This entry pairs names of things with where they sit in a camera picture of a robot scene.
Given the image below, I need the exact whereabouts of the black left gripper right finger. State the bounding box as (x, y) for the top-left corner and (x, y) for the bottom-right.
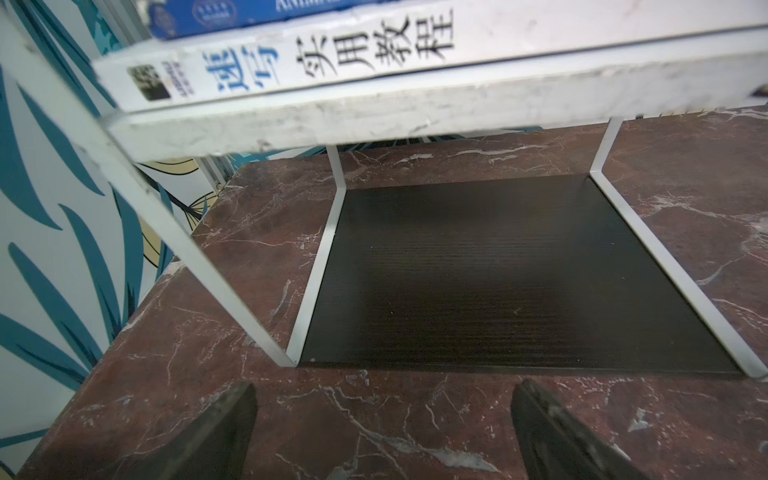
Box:
(510, 379), (647, 479)

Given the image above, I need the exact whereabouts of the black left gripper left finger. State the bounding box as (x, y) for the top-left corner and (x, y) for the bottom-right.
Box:
(126, 382), (258, 479)

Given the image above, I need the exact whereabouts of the white two-tier bookshelf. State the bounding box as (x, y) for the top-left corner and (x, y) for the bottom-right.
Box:
(1, 14), (767, 381)

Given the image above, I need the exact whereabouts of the black mat under shelf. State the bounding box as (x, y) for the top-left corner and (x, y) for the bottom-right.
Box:
(301, 175), (738, 375)

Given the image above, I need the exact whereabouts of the white book with Chinese title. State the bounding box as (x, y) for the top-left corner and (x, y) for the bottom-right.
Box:
(92, 1), (767, 113)

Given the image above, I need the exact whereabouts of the dark blue book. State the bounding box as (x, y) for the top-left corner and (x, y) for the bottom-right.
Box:
(134, 0), (372, 40)

